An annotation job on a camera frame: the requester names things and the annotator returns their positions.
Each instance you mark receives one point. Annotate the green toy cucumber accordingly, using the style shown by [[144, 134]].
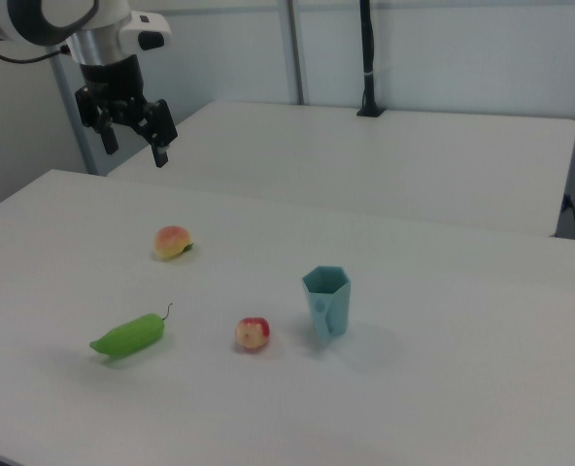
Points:
[[129, 336]]

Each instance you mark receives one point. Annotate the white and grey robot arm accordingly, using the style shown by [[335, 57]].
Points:
[[74, 24]]

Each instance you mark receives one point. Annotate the yellow-pink toy peach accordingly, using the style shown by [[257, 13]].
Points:
[[171, 241]]

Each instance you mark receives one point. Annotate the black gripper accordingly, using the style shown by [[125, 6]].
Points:
[[115, 92]]

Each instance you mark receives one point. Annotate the grey metal partition post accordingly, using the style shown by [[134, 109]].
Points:
[[74, 121], [297, 48]]

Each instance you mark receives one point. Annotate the teal hexagonal plastic mug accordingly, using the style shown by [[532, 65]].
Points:
[[328, 303]]

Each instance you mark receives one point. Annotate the white side table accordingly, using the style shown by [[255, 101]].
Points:
[[365, 160]]

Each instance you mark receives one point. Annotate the black camera pole with base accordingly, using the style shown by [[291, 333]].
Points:
[[367, 58]]

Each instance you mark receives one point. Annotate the red toy strawberry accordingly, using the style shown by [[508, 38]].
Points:
[[252, 334]]

